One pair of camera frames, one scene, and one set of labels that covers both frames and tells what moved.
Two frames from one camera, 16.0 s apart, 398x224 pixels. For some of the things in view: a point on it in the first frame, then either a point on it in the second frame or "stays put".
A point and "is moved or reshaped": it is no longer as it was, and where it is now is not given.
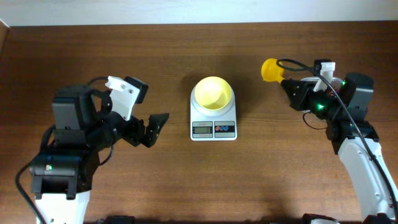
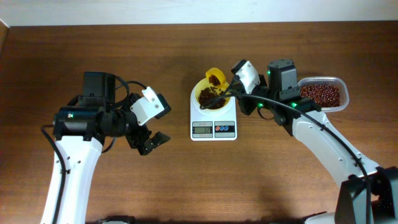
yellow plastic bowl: x=212 y=93 stays put
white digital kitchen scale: x=213 y=125 stays put
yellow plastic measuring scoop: x=272 y=71 is moved or reshaped
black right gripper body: x=318 y=102 → x=249 y=103
